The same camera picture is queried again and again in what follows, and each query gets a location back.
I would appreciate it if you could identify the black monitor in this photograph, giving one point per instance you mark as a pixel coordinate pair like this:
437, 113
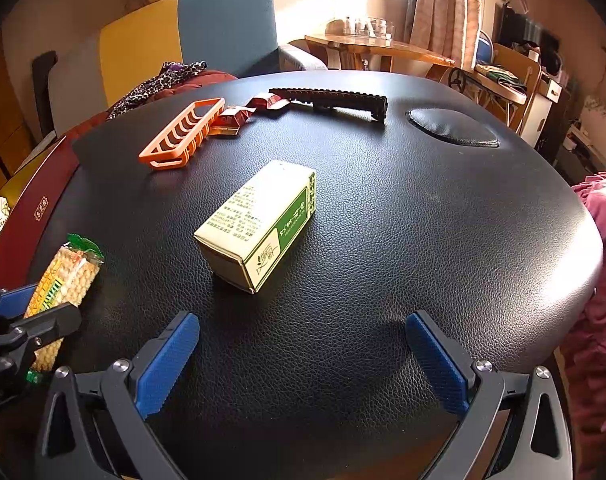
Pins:
520, 27

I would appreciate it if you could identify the blue chair back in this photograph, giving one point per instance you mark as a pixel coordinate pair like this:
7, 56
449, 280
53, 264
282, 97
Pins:
483, 47

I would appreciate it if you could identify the pink blanket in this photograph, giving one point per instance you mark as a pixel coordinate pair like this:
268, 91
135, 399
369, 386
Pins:
600, 310

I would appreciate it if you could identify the orange plastic rack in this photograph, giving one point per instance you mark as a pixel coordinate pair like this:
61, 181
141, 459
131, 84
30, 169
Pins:
165, 152

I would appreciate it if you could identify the leopard print scarf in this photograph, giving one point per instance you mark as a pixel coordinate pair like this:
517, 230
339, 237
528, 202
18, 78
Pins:
153, 85

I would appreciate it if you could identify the green and cream carton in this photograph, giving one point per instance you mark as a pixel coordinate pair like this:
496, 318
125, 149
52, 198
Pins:
253, 230

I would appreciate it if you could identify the wooden wardrobe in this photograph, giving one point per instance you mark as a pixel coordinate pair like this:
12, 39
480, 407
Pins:
3, 120

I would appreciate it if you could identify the yellow blue grey armchair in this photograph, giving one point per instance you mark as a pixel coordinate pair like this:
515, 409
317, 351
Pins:
223, 25

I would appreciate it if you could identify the red quilted jacket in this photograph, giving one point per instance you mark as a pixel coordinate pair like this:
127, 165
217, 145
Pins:
213, 77

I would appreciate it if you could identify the wooden folding chair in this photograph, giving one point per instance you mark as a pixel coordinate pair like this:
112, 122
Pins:
518, 65

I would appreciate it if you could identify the wooden side table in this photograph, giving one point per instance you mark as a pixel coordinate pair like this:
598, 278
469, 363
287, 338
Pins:
383, 50

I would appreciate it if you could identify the green cracker packet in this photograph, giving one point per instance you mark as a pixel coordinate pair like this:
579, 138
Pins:
73, 270

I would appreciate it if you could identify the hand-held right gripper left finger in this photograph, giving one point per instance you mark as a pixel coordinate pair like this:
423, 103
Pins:
165, 365

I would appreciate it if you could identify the clear tray with glasses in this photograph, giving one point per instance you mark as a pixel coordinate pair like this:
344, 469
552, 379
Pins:
363, 27

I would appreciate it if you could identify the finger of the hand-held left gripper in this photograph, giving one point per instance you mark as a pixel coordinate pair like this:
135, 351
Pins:
10, 300
48, 325

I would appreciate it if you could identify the dark ridged toy bar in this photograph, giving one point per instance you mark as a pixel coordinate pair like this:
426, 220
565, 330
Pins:
328, 96

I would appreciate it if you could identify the black steering wheel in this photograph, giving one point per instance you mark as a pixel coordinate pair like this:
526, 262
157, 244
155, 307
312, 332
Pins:
458, 80

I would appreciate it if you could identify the green cloth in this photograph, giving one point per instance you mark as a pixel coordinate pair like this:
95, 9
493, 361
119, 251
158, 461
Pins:
500, 77

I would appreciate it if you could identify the dark red box gold inside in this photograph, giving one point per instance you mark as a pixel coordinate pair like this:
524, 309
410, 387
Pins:
38, 200

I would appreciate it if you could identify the beige curtain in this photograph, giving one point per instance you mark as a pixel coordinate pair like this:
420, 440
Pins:
448, 10

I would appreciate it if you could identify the small red candy packet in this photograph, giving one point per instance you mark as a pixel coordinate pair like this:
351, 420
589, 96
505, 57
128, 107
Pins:
230, 121
268, 103

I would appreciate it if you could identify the white cabinet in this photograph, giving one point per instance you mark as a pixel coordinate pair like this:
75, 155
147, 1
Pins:
543, 110

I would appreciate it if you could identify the black oval cushion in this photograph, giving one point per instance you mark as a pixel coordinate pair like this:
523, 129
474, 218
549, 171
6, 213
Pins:
453, 127

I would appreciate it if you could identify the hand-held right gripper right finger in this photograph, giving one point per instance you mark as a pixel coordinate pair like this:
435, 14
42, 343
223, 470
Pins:
435, 365

